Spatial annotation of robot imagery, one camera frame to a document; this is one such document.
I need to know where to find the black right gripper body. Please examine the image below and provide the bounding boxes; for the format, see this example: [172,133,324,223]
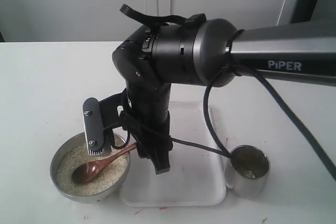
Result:
[99,82,173,160]

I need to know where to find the brown wooden spoon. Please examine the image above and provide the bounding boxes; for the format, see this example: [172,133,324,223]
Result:
[71,143,136,184]

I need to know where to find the steel bowl of rice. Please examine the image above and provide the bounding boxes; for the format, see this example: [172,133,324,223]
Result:
[50,132,131,204]

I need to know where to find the small steel cup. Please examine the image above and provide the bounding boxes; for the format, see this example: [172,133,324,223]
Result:
[224,145,271,199]

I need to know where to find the white rectangular tray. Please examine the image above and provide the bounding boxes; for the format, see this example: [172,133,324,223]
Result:
[120,102,226,207]

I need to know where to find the white cabinet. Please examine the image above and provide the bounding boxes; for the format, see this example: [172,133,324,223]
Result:
[1,0,297,42]

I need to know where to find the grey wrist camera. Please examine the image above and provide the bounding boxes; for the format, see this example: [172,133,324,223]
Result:
[82,98,111,157]

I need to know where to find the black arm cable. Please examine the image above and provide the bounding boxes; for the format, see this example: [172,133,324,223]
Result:
[110,69,336,180]

